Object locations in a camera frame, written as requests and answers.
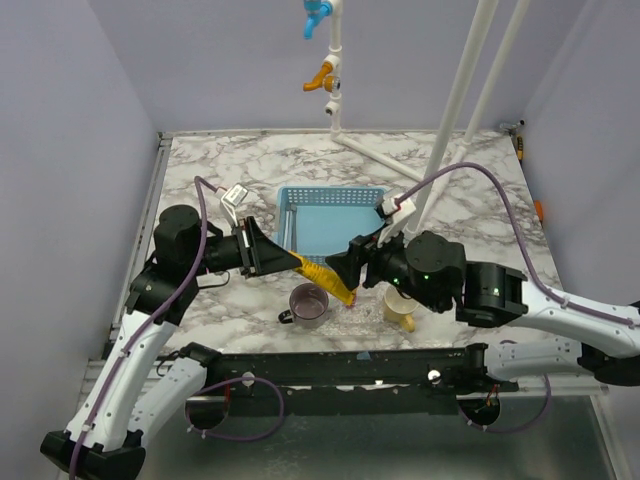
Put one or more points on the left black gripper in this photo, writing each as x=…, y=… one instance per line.
x=266, y=255

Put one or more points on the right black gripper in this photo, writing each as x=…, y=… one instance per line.
x=347, y=264

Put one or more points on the yellow toothpaste tube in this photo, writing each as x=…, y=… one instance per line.
x=324, y=278

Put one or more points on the pink toothpaste tube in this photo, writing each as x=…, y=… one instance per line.
x=352, y=304

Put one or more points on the purple translucent cup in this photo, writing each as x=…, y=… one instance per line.
x=308, y=306

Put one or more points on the blue plastic basket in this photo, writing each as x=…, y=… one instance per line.
x=327, y=217

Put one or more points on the clear textured round tray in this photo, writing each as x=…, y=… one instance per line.
x=362, y=320

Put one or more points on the yellow mug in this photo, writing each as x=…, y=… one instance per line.
x=398, y=309

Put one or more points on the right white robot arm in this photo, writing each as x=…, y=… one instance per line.
x=588, y=337

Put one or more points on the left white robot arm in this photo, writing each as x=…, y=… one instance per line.
x=109, y=435

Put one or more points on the grey toothbrush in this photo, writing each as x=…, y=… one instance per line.
x=290, y=235

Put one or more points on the orange tap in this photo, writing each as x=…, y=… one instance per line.
x=324, y=79

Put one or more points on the yellow tool in corner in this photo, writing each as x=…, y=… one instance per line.
x=519, y=140

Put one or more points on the blue tap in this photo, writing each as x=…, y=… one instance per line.
x=316, y=11

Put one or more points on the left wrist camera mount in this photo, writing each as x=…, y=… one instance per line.
x=230, y=200

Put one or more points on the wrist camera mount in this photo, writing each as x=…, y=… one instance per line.
x=230, y=200
x=395, y=213

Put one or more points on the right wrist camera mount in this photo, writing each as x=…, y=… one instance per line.
x=395, y=213

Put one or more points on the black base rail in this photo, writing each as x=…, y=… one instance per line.
x=338, y=383

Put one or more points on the white pvc pipe frame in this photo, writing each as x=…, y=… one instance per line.
x=479, y=29

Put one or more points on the orange clamp on wall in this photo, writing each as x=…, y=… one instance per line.
x=539, y=211

